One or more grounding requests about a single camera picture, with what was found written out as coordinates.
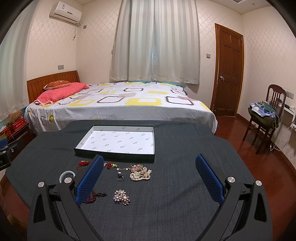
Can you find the red gift box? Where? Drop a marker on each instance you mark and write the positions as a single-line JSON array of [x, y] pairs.
[[18, 124]]

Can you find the red tassel gold charm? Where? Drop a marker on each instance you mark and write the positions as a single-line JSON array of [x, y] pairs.
[[111, 165]]

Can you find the brown teddy bear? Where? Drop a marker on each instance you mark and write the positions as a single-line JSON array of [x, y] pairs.
[[13, 118]]

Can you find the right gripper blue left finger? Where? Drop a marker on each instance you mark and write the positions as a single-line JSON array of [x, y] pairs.
[[86, 179]]

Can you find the white striped curtain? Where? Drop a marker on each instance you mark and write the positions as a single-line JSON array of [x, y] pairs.
[[157, 41]]

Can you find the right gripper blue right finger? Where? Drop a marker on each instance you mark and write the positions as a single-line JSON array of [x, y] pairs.
[[213, 182]]

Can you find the red tassel knot charm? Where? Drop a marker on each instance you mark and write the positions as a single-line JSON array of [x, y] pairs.
[[82, 163]]

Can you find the side window curtain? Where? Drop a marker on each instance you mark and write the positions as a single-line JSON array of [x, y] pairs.
[[14, 47]]

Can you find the pile of clothes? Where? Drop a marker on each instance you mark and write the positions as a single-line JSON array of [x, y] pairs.
[[264, 114]]

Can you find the brown wooden door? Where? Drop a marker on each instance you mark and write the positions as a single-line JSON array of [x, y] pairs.
[[229, 68]]

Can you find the pearl flower brooch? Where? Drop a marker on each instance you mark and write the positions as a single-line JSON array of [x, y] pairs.
[[120, 196]]

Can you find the dark wooden nightstand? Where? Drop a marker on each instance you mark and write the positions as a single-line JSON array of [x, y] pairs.
[[21, 137]]

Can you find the white air conditioner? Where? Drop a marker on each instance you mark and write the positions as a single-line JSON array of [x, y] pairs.
[[65, 12]]

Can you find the wooden headboard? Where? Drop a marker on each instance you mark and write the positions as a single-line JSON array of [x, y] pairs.
[[35, 86]]

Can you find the white jade bangle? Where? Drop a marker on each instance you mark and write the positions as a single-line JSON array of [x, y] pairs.
[[67, 177]]

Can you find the pink pillow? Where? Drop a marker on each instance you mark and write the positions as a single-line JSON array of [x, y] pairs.
[[54, 95]]

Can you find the orange cushion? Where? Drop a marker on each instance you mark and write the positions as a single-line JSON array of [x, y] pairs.
[[56, 84]]

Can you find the wooden chair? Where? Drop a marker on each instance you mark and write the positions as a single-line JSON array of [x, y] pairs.
[[276, 97]]

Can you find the wall power socket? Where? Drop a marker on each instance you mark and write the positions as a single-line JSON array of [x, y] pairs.
[[60, 67]]

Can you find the bed with patterned sheet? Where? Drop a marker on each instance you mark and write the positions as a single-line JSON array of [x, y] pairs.
[[123, 101]]

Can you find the green jewelry tray box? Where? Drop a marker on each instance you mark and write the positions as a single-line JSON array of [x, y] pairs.
[[133, 144]]

